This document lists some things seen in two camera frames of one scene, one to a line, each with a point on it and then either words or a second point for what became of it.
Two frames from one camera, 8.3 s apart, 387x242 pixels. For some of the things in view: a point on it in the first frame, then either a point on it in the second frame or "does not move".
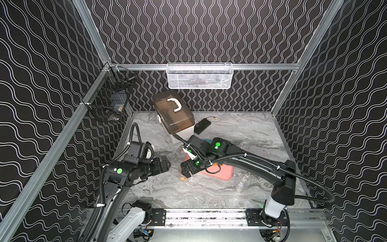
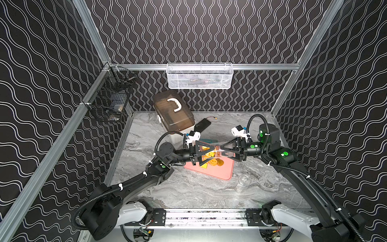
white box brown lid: (175, 113) does not move
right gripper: (188, 164) to (240, 145)
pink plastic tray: (220, 171) does not move
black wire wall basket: (109, 97) does not move
